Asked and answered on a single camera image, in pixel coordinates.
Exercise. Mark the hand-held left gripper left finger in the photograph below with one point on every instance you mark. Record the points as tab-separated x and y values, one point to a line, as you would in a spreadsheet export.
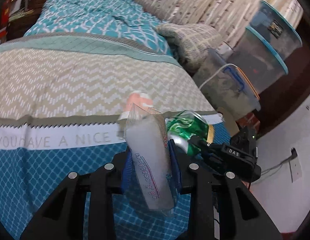
126	166

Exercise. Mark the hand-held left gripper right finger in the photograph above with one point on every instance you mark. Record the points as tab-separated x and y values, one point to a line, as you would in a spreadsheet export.
173	166

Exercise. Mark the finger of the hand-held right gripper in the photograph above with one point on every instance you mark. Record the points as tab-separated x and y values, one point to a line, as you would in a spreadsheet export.
215	162
198	142

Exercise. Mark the crushed green can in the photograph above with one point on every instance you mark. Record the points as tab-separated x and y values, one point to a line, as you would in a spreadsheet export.
185	127

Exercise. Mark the clear plastic salt packet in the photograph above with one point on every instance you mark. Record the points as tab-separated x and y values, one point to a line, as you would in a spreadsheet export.
150	160

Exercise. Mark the beige cardboard piece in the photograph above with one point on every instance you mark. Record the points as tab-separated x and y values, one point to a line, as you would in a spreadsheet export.
228	122

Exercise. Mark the red brick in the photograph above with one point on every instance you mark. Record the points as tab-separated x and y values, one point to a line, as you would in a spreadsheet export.
248	122

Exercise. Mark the pink white plastic wrapper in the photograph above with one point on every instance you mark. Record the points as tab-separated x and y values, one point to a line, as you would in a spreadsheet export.
139	101

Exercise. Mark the large storage box teal rim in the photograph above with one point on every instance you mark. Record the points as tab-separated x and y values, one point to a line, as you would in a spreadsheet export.
257	62

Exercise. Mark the white plug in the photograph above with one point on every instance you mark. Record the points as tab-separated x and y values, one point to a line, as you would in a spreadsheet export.
227	50

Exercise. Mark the dark wooden furniture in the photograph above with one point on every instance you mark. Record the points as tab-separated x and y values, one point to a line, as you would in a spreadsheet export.
302	67

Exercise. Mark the teal patterned bed sheet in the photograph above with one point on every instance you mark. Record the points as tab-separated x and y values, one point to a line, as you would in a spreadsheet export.
57	80

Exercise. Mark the upper teal-lidded storage bin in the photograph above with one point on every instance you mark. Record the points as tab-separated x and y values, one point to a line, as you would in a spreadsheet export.
277	30

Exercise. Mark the beige patterned curtain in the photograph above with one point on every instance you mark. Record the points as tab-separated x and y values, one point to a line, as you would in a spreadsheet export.
195	0

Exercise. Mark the red box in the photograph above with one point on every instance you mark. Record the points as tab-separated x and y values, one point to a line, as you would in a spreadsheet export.
0	22

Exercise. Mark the carved wooden headboard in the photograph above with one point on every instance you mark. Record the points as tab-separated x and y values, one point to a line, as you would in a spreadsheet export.
27	0

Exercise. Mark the white wall socket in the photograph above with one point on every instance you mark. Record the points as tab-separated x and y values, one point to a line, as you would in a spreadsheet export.
296	167

